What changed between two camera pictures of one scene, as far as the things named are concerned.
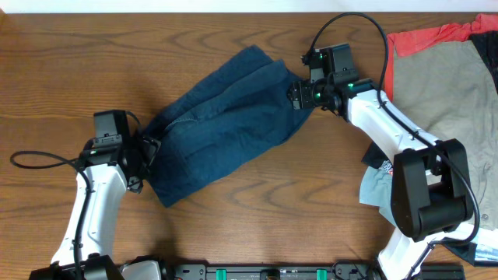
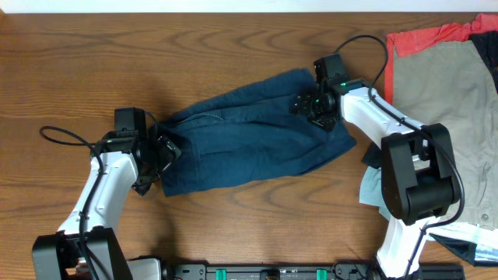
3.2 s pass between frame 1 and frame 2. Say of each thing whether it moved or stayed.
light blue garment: stayed
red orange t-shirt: stayed
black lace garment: stayed
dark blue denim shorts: moved
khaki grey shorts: stayed
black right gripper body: moved
